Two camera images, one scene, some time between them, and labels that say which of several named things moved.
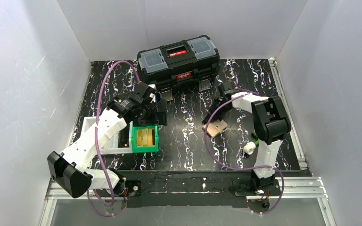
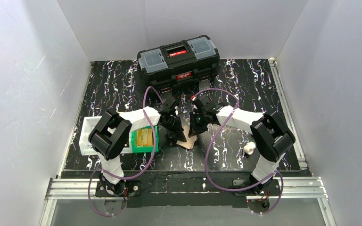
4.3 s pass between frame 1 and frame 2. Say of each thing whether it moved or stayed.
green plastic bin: stayed
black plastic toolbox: stayed
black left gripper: moved
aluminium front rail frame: stayed
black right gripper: moved
